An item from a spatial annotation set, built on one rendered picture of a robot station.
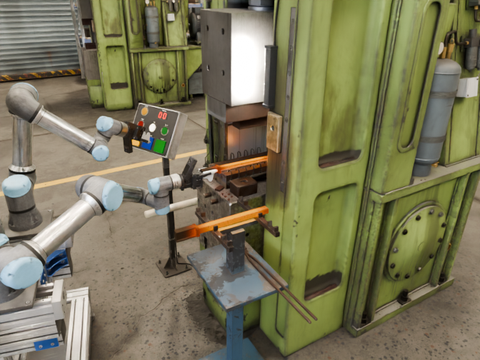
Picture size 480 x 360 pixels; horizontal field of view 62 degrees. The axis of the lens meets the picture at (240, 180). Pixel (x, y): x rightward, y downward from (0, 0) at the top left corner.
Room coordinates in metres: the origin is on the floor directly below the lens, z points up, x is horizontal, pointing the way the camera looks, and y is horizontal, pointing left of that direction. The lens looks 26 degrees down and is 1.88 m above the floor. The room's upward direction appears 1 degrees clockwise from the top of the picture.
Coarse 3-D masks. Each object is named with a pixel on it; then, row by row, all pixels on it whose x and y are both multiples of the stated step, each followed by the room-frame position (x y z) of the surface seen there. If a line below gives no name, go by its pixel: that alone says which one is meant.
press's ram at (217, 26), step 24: (216, 24) 1.92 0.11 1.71; (240, 24) 1.83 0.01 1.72; (264, 24) 1.90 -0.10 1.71; (216, 48) 1.92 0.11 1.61; (240, 48) 1.83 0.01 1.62; (264, 48) 1.90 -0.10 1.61; (216, 72) 1.93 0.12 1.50; (240, 72) 1.83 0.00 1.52; (264, 72) 1.90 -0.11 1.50; (216, 96) 1.93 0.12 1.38; (240, 96) 1.83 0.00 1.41
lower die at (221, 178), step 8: (264, 152) 2.20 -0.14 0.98; (232, 160) 2.08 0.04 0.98; (240, 160) 2.06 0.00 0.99; (264, 160) 2.04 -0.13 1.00; (232, 168) 1.93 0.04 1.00; (240, 168) 1.95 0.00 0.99; (248, 168) 1.95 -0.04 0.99; (256, 168) 1.95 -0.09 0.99; (264, 168) 1.98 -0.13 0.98; (216, 176) 1.94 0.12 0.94; (224, 176) 1.86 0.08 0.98; (232, 176) 1.87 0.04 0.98; (240, 176) 1.90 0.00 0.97; (224, 184) 1.87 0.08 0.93
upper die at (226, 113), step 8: (208, 96) 2.01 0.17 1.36; (208, 104) 2.01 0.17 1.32; (216, 104) 1.93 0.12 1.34; (224, 104) 1.86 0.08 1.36; (248, 104) 1.92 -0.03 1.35; (256, 104) 1.94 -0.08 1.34; (208, 112) 2.01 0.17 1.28; (216, 112) 1.93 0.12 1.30; (224, 112) 1.86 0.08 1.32; (232, 112) 1.87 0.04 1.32; (240, 112) 1.89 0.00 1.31; (248, 112) 1.92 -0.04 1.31; (256, 112) 1.94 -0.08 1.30; (264, 112) 1.97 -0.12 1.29; (224, 120) 1.86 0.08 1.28; (232, 120) 1.87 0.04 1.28; (240, 120) 1.89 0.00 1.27
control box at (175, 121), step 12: (156, 108) 2.36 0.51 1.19; (144, 120) 2.36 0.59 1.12; (156, 120) 2.32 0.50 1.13; (168, 120) 2.28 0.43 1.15; (180, 120) 2.26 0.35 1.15; (156, 132) 2.27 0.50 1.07; (168, 132) 2.23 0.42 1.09; (180, 132) 2.26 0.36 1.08; (168, 144) 2.19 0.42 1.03; (168, 156) 2.16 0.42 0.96
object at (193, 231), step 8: (256, 208) 1.50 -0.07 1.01; (264, 208) 1.50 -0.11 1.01; (232, 216) 1.43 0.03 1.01; (240, 216) 1.43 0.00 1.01; (248, 216) 1.44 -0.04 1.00; (192, 224) 1.34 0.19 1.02; (200, 224) 1.36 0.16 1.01; (208, 224) 1.36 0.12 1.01; (216, 224) 1.37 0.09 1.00; (224, 224) 1.39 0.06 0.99; (176, 232) 1.29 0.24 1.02; (184, 232) 1.31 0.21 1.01; (192, 232) 1.32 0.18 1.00; (200, 232) 1.33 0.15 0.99; (176, 240) 1.29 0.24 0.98; (184, 240) 1.30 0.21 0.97
